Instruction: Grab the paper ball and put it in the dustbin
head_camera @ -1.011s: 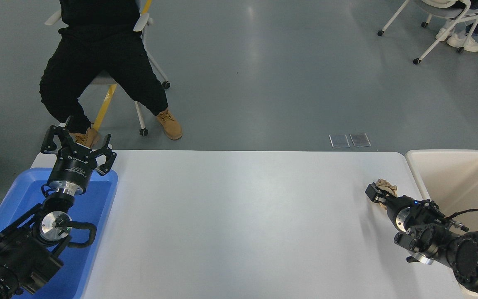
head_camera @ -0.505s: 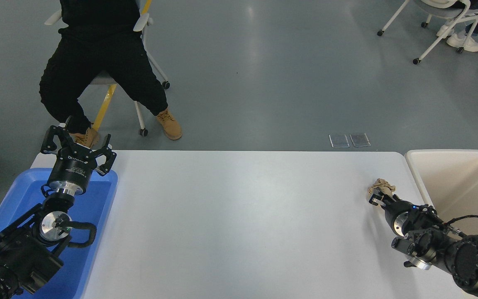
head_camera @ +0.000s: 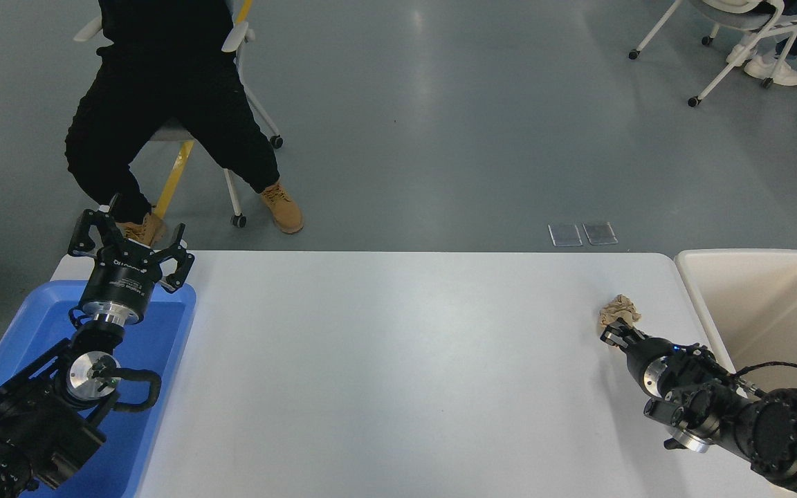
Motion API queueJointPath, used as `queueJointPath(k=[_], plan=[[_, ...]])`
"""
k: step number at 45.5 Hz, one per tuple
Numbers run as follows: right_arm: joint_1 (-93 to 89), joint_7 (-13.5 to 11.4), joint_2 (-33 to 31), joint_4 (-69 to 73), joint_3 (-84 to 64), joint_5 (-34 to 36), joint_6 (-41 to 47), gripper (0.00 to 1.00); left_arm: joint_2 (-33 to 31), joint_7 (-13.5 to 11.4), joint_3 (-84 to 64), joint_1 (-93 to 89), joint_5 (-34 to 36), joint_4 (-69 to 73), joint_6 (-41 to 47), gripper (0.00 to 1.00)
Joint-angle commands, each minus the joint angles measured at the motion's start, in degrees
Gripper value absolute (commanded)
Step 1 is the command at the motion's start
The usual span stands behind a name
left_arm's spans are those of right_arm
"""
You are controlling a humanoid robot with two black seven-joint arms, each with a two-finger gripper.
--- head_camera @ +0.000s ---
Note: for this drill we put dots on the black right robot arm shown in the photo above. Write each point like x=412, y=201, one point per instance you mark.
x=779, y=429

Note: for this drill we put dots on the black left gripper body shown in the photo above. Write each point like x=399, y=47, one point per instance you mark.
x=122, y=287

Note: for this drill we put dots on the white office chair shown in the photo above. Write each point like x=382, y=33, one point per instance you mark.
x=236, y=38
x=730, y=12

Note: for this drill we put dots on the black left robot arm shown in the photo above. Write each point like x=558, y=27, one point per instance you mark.
x=39, y=422

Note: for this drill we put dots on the tan paper ball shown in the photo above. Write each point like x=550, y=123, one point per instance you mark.
x=618, y=308

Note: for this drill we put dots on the large pale plastic bin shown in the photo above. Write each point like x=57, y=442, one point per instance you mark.
x=772, y=304

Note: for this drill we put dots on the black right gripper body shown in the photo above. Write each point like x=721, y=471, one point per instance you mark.
x=647, y=356

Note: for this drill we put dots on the seated person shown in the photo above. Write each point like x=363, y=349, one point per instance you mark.
x=163, y=90
x=779, y=69

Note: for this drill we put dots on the clear floor plate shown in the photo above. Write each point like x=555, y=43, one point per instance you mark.
x=565, y=235
x=600, y=233

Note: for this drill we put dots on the blue plastic tray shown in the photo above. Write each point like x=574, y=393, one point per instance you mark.
x=156, y=360

